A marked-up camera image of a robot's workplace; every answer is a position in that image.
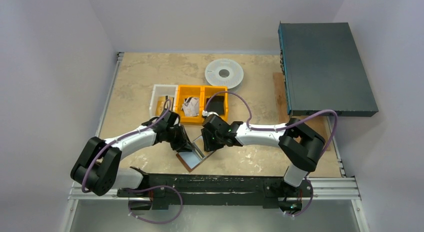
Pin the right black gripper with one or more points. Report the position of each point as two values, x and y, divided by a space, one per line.
211 140

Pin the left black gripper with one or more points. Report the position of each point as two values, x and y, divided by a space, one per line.
183 144

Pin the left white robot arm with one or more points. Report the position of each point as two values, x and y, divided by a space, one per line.
97 168

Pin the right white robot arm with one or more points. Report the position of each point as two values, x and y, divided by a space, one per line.
300 143

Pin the tan cards in white bin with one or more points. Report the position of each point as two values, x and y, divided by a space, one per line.
164 102

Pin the stack of silver cards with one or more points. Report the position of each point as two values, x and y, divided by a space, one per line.
191 106

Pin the white plastic bin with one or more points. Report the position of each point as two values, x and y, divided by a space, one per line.
160 94

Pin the orange double plastic bin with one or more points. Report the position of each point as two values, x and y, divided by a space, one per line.
203 92

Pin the grey filament spool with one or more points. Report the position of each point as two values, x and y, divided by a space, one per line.
224 72

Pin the dark blue flat box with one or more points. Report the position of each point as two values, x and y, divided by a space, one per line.
323 70

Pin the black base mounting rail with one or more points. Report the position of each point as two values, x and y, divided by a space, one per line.
162 190

